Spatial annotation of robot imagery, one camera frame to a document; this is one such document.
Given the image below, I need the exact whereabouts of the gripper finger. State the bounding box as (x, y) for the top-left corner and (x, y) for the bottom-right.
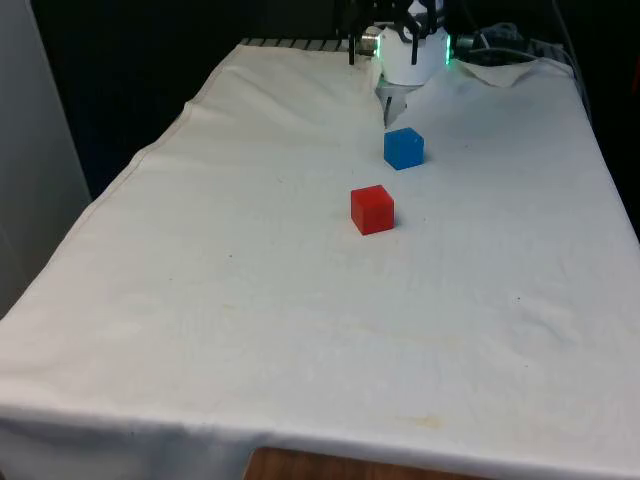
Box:
(392, 0), (441, 66)
(335, 0), (374, 66)

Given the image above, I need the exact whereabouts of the red cube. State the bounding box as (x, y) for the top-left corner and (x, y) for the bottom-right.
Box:
(350, 184), (396, 236)

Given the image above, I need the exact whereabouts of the blue cube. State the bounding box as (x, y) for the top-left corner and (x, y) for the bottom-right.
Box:
(383, 126), (426, 172)

